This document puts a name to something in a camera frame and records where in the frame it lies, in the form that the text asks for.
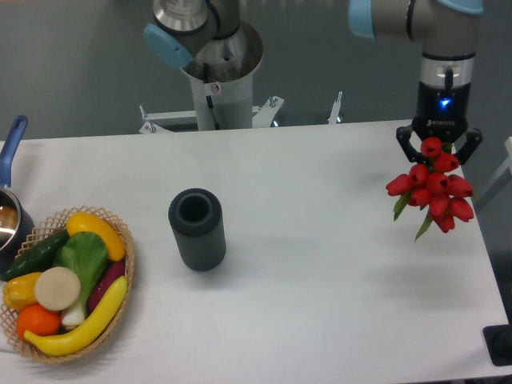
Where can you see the red tulip bouquet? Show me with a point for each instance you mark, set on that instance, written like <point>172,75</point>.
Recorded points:
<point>432,185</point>

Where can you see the white metal frame at right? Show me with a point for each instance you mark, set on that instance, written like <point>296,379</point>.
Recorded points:
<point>496,182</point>

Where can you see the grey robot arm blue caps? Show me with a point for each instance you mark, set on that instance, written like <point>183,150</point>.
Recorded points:
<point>448,33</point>

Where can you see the green plastic bok choy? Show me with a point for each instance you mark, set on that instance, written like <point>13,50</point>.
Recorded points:
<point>85,253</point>

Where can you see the beige round disc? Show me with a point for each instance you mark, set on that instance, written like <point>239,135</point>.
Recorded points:
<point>57,288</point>

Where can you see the plastic orange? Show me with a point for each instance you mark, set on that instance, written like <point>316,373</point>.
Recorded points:
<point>38,320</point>

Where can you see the yellow plastic squash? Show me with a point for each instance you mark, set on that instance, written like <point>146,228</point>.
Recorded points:
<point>87,222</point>

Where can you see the woven wicker basket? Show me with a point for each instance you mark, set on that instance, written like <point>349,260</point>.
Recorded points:
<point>45,228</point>

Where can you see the black device at table edge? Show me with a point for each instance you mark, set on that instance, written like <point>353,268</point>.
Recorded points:
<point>498,343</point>

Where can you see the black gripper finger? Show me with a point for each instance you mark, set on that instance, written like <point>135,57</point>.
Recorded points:
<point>403,136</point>
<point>466,141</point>

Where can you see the yellow plastic bell pepper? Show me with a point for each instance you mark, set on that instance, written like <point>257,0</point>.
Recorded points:
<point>19,293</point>

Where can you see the dark grey ribbed vase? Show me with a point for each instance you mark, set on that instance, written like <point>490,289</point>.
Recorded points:
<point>196,219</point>

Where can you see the dark green plastic cucumber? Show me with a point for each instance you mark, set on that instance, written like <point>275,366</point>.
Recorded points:
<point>38,258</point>

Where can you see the yellow plastic banana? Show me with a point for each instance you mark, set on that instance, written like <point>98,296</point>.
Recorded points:
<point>85,334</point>

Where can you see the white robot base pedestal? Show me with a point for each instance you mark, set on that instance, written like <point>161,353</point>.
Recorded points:
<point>221,78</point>

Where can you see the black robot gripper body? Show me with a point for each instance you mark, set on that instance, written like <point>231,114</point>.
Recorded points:
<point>443,97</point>

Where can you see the purple plastic sweet potato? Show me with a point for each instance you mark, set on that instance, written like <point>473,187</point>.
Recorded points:
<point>112,272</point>

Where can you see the blue handled saucepan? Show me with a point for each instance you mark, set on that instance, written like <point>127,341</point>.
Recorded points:
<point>16,224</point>

